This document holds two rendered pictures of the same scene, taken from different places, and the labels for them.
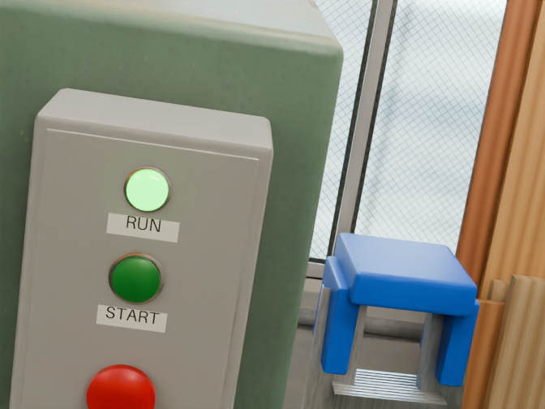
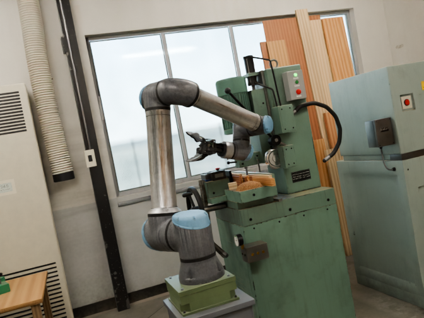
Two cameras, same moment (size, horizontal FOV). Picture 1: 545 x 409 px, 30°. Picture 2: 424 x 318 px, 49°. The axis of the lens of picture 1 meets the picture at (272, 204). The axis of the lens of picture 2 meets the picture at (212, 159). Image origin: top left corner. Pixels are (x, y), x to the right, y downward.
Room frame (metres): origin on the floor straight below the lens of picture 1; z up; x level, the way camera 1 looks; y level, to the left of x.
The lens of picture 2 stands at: (-2.00, 1.20, 1.22)
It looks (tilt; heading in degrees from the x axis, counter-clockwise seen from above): 3 degrees down; 346
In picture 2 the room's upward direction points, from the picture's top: 11 degrees counter-clockwise
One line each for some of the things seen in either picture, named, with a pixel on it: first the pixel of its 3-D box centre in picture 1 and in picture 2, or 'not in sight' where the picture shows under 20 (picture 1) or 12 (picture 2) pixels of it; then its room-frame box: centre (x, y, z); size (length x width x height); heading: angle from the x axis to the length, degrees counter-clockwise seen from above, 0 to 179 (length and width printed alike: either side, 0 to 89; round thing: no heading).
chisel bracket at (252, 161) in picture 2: not in sight; (248, 161); (0.55, 0.36, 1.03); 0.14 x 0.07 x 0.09; 94
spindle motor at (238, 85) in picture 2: not in sight; (235, 106); (0.55, 0.38, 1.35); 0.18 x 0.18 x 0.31
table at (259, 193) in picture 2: not in sight; (230, 192); (0.58, 0.49, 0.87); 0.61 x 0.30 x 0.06; 4
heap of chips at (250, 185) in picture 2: not in sight; (248, 185); (0.34, 0.46, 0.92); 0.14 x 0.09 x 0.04; 94
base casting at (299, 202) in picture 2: not in sight; (272, 203); (0.56, 0.26, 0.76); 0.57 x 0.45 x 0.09; 94
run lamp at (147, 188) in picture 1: (147, 190); not in sight; (0.40, 0.05, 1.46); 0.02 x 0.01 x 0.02; 94
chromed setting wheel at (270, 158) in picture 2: not in sight; (274, 158); (0.44, 0.25, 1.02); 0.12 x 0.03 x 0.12; 94
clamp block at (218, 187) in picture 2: not in sight; (215, 187); (0.58, 0.58, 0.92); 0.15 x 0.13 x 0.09; 4
